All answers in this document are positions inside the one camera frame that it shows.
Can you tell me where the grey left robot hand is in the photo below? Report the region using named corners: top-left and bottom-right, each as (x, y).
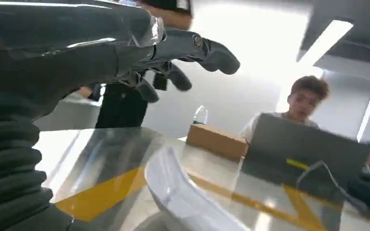
top-left (0, 0), bottom-right (241, 128)

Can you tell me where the white plastic tray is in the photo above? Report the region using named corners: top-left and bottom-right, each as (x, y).
top-left (145, 146), bottom-right (250, 231)

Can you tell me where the standing person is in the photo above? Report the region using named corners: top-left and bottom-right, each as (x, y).
top-left (76, 0), bottom-right (194, 130)

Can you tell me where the clear water bottle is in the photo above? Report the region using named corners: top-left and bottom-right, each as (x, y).
top-left (192, 105), bottom-right (209, 126)

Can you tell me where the yellow tape strip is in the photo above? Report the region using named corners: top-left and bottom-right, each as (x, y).
top-left (54, 166), bottom-right (148, 223)
top-left (187, 173), bottom-right (331, 231)

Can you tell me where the closed cardboard box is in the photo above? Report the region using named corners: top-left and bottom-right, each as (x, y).
top-left (185, 123), bottom-right (249, 162)

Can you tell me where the seated person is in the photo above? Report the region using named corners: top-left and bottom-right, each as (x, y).
top-left (239, 75), bottom-right (331, 144)

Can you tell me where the dark laptop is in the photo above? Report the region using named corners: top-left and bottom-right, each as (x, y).
top-left (245, 113), bottom-right (370, 193)

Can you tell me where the thin grey cable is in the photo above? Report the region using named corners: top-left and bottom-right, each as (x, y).
top-left (295, 160), bottom-right (370, 215)

